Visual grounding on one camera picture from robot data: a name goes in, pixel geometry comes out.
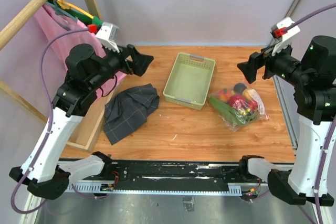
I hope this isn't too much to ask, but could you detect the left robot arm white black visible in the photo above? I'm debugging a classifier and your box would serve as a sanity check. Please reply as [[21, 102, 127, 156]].
[[9, 44, 154, 200]]

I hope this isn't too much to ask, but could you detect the green t-shirt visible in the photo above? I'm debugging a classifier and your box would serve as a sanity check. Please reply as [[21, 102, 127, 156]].
[[66, 9, 103, 27]]

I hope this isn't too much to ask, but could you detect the grey clothes hanger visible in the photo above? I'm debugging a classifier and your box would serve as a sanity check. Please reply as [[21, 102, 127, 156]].
[[46, 0, 78, 22]]

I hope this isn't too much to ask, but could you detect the orange fake peach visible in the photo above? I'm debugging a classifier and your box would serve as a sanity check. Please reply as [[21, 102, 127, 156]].
[[217, 88, 235, 103]]

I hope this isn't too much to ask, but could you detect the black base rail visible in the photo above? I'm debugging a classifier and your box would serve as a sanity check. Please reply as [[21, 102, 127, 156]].
[[56, 157, 271, 198]]

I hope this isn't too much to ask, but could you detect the wooden clothes rack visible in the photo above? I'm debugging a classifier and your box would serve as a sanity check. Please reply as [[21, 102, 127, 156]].
[[0, 0, 132, 153]]

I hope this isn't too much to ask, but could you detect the dark grey checked cloth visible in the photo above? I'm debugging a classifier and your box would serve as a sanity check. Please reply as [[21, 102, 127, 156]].
[[103, 83, 160, 145]]

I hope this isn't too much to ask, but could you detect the light green plastic basket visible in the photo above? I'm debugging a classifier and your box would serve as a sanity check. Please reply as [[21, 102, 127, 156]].
[[163, 52, 216, 110]]

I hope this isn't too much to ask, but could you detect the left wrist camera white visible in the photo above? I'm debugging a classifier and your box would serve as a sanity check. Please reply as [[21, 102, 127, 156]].
[[88, 22, 120, 52]]

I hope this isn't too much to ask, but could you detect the yellow fake orange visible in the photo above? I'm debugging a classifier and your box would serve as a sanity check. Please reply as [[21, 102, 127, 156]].
[[242, 88, 257, 101]]

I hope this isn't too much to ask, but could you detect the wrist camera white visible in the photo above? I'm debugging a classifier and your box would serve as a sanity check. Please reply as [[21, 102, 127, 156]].
[[88, 22, 120, 52], [271, 17, 300, 56]]

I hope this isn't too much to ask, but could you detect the dark fake avocado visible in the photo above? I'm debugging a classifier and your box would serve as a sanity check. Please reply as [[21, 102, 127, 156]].
[[233, 82, 247, 94]]

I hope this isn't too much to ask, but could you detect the green fake leafy vegetable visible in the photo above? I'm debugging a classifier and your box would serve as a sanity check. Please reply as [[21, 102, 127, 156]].
[[208, 97, 258, 130]]

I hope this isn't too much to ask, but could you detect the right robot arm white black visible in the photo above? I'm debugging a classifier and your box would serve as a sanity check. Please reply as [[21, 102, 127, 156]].
[[237, 35, 335, 207]]

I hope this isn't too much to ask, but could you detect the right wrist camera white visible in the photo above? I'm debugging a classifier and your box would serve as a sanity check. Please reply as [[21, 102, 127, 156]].
[[271, 17, 300, 56]]

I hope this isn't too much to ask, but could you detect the clear zip top bag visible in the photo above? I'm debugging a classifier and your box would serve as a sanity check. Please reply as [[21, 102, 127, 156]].
[[208, 80, 269, 132]]

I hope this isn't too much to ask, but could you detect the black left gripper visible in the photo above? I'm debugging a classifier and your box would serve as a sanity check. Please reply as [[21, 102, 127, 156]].
[[89, 39, 153, 90]]

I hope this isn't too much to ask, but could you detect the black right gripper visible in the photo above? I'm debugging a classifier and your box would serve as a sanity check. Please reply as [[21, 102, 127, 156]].
[[237, 36, 311, 87]]

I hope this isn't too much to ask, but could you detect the pink t-shirt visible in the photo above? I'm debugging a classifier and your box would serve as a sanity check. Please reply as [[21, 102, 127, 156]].
[[34, 4, 126, 98]]

